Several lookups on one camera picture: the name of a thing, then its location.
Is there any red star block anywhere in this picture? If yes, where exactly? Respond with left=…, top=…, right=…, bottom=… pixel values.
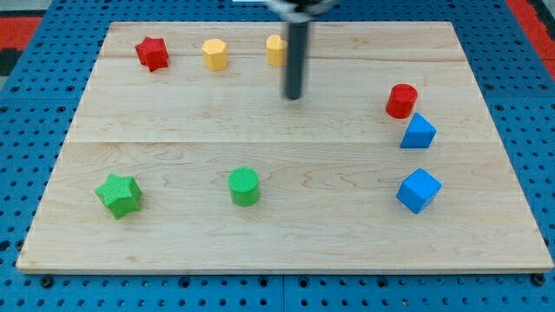
left=135, top=36, right=168, bottom=72

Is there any yellow hexagon block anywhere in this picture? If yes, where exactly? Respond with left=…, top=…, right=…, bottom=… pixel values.
left=201, top=38, right=229, bottom=71

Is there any green star block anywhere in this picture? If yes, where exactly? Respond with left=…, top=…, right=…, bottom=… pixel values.
left=95, top=173, right=141, bottom=220

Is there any red cylinder block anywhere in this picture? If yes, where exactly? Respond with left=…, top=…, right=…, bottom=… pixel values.
left=386, top=83, right=418, bottom=119

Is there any yellow heart block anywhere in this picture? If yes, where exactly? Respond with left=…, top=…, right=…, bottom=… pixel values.
left=265, top=34, right=287, bottom=67

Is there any wooden board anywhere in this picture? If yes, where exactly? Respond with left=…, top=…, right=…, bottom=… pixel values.
left=16, top=22, right=553, bottom=275

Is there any blue triangle block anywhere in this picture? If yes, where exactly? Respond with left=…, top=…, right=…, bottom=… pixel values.
left=400, top=113, right=437, bottom=148

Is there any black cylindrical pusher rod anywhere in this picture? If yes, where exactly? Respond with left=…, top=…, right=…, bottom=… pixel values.
left=284, top=22, right=309, bottom=100

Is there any blue cube block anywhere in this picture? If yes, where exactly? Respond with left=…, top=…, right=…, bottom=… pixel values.
left=395, top=168, right=442, bottom=214

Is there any green cylinder block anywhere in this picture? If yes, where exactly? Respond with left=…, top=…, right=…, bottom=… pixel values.
left=228, top=166, right=260, bottom=207

